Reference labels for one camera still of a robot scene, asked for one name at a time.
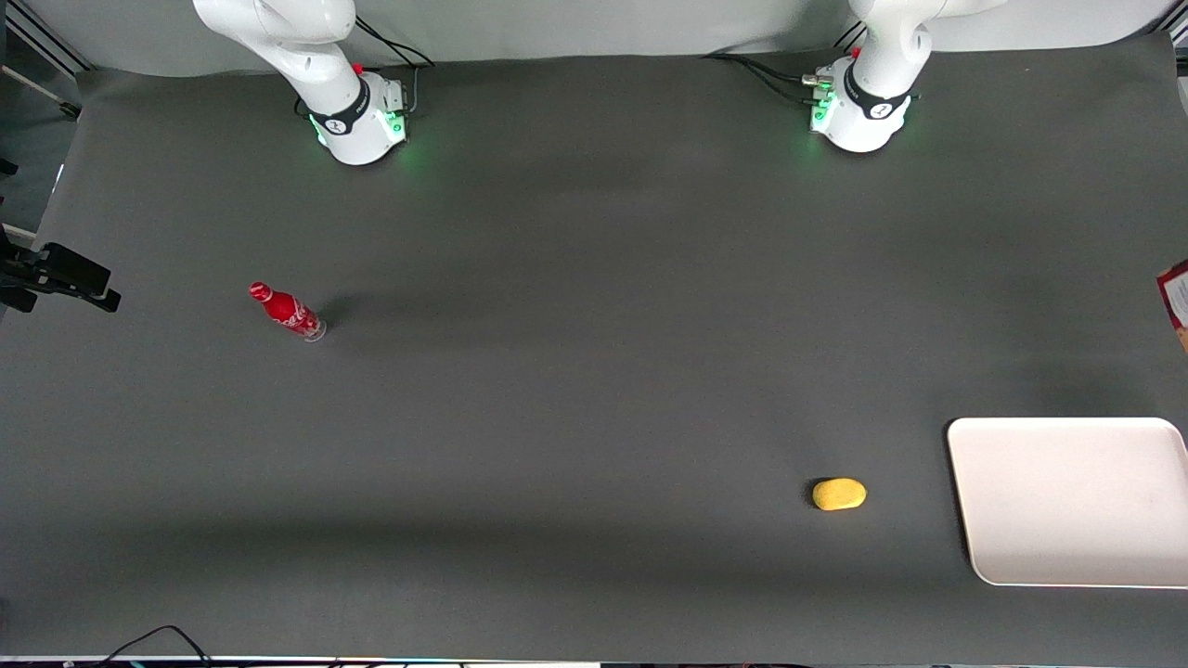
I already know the red cookie box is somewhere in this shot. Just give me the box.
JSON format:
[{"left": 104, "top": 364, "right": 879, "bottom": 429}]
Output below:
[{"left": 1156, "top": 260, "right": 1188, "bottom": 354}]

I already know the white rectangular tray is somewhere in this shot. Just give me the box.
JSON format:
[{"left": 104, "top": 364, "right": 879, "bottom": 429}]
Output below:
[{"left": 947, "top": 417, "right": 1188, "bottom": 589}]

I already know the red cola bottle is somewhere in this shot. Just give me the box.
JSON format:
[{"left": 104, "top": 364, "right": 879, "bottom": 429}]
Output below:
[{"left": 248, "top": 281, "right": 328, "bottom": 343}]

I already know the aluminium frame profile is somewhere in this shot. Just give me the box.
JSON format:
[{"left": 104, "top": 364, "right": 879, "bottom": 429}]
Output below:
[{"left": 0, "top": 0, "right": 96, "bottom": 120}]

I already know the black cable table edge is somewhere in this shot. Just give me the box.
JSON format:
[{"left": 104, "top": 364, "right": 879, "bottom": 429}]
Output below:
[{"left": 93, "top": 624, "right": 216, "bottom": 668}]

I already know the black cables right arm base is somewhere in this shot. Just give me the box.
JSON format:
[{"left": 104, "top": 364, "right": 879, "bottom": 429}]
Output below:
[{"left": 353, "top": 16, "right": 436, "bottom": 70}]

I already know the black cables arm base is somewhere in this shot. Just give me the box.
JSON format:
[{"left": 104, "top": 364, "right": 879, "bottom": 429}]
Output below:
[
  {"left": 353, "top": 16, "right": 436, "bottom": 70},
  {"left": 702, "top": 52, "right": 829, "bottom": 106}
]

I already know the black cables left arm base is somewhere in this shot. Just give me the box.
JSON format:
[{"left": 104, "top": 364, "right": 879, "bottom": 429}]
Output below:
[{"left": 702, "top": 52, "right": 829, "bottom": 106}]

